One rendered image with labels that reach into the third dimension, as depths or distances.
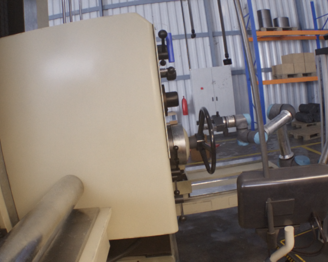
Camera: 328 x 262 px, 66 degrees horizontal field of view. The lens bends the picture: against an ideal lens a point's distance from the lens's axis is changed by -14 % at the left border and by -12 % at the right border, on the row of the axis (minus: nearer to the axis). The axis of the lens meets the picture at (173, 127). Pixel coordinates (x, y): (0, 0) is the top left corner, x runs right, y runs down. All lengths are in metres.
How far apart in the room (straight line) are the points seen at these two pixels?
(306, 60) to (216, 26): 3.06
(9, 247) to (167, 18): 8.85
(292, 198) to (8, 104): 1.08
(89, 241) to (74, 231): 0.07
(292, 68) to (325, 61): 6.65
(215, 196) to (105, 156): 1.45
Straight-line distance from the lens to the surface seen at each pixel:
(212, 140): 1.39
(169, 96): 1.26
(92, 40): 1.03
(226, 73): 8.59
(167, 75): 1.43
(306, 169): 0.98
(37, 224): 0.72
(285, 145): 2.11
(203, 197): 2.34
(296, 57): 8.77
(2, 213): 1.15
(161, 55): 1.11
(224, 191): 2.36
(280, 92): 9.84
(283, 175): 0.95
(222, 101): 8.55
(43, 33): 1.09
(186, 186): 2.04
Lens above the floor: 1.60
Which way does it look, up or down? 8 degrees down
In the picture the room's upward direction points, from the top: 7 degrees counter-clockwise
